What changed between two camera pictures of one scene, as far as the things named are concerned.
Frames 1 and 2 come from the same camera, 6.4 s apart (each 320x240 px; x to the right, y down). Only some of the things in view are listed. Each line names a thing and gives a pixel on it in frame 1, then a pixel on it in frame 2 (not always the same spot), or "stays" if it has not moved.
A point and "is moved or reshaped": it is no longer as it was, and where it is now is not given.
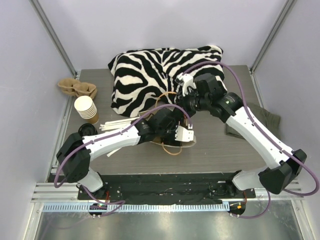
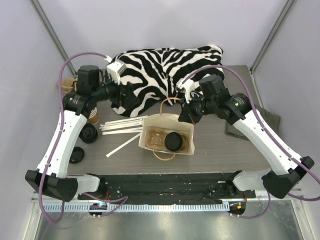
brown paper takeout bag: x=169 y=148 is moved or reshaped
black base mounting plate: x=189 y=188 stays
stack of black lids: x=87 y=129 stays
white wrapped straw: x=122 y=124 stays
